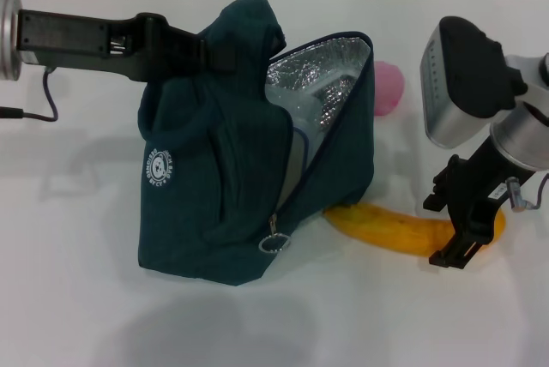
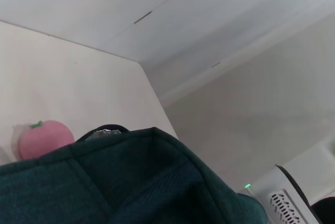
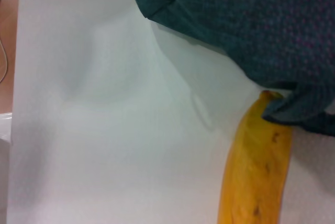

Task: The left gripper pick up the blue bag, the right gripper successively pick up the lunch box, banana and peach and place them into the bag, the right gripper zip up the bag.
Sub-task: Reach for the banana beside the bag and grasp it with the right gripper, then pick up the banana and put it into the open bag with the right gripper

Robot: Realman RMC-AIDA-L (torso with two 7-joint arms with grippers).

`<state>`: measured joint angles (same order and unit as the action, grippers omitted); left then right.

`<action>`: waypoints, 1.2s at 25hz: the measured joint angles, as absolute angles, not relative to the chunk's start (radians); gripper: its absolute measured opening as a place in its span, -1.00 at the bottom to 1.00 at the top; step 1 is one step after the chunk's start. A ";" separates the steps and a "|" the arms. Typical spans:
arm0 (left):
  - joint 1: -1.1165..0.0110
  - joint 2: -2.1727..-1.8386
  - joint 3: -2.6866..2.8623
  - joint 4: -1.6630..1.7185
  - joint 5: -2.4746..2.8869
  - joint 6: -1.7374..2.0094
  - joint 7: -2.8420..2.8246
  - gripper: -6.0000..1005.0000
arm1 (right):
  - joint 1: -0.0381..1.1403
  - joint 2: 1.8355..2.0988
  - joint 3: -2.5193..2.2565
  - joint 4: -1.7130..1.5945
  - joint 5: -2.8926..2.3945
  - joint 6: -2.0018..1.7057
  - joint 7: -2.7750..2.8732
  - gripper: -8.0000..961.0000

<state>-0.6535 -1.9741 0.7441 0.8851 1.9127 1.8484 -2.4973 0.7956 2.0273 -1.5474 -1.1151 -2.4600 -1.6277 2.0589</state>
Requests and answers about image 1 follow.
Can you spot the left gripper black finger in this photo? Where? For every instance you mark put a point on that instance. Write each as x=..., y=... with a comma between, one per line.
x=225, y=57

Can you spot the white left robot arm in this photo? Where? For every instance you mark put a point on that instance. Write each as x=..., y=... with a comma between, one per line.
x=8, y=37

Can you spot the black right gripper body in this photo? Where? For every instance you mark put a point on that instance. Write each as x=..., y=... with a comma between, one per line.
x=484, y=187

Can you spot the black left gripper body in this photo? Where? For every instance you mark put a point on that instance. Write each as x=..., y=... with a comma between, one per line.
x=86, y=39

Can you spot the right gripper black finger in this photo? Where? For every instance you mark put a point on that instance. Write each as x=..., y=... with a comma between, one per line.
x=461, y=253
x=439, y=191

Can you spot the yellow banana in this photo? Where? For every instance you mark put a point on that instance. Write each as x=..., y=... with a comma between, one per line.
x=399, y=234

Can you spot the pink apple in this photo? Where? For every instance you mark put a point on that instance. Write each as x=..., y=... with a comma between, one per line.
x=388, y=88

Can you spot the dark teal insulated lunch bag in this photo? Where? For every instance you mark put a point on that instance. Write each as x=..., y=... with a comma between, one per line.
x=206, y=170

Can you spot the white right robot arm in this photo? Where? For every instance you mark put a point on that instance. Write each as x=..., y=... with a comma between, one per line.
x=532, y=135

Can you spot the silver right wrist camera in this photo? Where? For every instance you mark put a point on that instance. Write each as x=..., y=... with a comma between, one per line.
x=446, y=97

